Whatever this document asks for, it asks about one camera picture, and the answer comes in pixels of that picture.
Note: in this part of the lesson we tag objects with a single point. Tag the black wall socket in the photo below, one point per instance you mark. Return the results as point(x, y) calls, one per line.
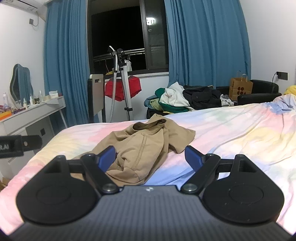
point(282, 75)

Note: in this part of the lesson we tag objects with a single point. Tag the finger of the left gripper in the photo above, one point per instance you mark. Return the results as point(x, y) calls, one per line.
point(16, 145)

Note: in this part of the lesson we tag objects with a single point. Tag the yellow pillow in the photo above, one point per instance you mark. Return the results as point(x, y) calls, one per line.
point(290, 90)

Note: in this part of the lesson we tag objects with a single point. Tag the right blue curtain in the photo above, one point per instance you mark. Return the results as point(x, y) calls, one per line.
point(208, 42)

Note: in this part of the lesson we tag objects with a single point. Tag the tan t-shirt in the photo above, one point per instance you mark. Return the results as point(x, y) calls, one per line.
point(142, 148)

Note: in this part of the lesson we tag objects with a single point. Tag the dark window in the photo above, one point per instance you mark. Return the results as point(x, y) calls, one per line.
point(137, 27)

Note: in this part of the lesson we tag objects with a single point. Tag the left blue curtain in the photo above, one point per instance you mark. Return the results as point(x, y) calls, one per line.
point(66, 63)

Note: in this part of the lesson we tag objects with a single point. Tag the pile of clothes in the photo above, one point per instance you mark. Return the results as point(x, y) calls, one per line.
point(181, 99)

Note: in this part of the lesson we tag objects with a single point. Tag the pastel tie-dye bed sheet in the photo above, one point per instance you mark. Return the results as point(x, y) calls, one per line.
point(263, 132)

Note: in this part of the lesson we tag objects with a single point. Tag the white dresser desk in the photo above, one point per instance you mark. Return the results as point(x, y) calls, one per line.
point(33, 121)

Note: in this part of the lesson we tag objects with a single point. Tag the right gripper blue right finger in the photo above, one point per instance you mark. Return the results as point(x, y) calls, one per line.
point(204, 166)

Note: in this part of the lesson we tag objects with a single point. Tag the brown paper bag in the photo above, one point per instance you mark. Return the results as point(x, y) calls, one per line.
point(239, 85)

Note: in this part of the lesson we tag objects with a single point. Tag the red garment on rack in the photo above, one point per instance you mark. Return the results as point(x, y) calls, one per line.
point(134, 87)

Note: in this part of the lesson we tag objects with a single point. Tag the white air conditioner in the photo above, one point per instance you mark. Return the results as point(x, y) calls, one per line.
point(30, 6)

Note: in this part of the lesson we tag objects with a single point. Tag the wavy blue mirror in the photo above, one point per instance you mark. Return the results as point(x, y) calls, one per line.
point(20, 84)

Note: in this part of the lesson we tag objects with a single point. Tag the grey chair back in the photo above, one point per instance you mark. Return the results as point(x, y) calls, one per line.
point(96, 97)

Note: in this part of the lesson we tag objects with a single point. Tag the blue curtain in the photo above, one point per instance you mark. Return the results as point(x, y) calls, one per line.
point(66, 63)
point(208, 42)

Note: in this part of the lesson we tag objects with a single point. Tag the silver tripod stand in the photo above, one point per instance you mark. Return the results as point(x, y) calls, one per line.
point(120, 65)

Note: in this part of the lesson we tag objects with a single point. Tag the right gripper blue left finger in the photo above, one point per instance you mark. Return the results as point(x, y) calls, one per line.
point(95, 168)

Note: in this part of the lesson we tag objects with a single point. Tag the black armchair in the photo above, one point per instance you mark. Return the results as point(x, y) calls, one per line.
point(262, 91)

